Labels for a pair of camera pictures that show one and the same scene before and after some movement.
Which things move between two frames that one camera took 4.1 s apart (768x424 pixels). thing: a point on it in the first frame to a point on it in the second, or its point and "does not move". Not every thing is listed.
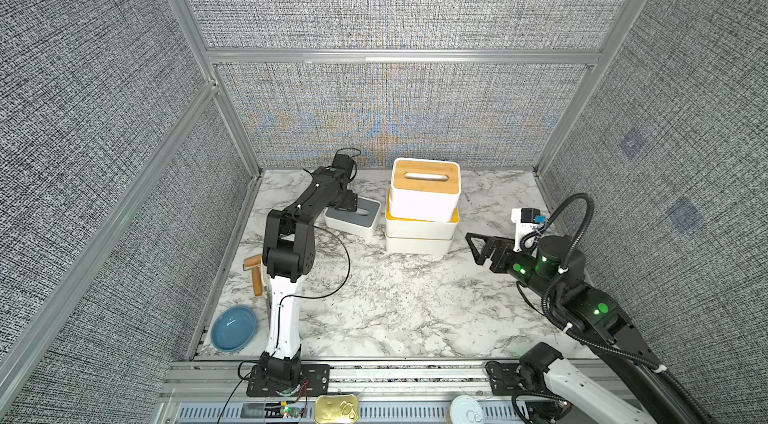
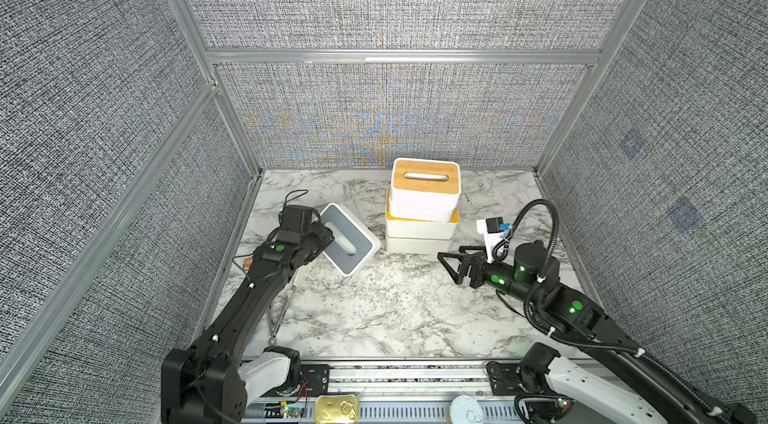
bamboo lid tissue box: (430, 200) does not move
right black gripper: (506, 249) to (481, 264)
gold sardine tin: (336, 409) does not move
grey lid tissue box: (366, 213) to (353, 246)
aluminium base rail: (215, 391) does not move
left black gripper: (350, 203) to (324, 234)
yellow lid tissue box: (419, 229) does not move
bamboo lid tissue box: (425, 189) does not move
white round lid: (466, 410) does not move
